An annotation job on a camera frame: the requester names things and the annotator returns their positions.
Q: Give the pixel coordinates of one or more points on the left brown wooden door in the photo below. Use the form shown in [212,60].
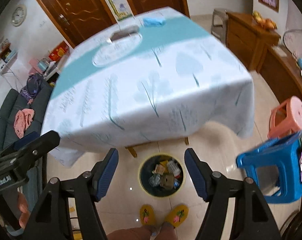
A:
[78,20]

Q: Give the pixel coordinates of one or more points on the brown pulp cup tray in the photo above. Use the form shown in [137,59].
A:
[167,181]

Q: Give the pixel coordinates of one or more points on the blue plastic stool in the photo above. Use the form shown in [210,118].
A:
[274,166]

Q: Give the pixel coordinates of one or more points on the person's left hand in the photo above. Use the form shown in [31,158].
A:
[23,208]

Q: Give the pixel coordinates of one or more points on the right yellow slipper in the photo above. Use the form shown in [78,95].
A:
[177,215]

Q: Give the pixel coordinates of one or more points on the fruit pile on cabinet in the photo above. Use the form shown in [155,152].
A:
[265,23]

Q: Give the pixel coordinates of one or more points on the round wall clock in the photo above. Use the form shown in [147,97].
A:
[19,15]

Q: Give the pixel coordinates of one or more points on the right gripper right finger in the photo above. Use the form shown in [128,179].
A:
[252,218]

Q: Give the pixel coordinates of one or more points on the blue cloth on table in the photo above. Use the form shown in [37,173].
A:
[153,22]

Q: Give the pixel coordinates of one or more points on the grey plastic stool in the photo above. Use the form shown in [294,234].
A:
[219,24]

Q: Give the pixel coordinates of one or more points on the pink cloth on sofa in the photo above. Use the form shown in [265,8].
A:
[23,120]

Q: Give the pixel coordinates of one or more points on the tree-patterned tablecloth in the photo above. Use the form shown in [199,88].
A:
[176,80]

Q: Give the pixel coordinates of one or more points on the wooden sideboard cabinet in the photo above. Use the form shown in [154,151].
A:
[258,50]

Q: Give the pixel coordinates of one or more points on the dark green sofa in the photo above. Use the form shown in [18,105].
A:
[12,103]

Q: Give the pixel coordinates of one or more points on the yellow slipper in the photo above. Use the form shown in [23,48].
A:
[147,215]
[177,215]

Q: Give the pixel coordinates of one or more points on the clear round plate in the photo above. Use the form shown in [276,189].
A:
[112,51]

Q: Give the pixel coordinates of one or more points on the red gift box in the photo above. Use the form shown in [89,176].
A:
[59,51]

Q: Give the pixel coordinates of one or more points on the pink plastic stool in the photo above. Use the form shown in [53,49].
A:
[286,118]

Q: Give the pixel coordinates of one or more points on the left yellow slipper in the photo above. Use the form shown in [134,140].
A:
[147,215]

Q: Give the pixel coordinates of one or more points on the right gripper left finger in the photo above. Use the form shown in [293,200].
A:
[50,218]

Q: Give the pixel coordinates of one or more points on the yellow-rimmed black trash bin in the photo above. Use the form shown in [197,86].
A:
[161,175]

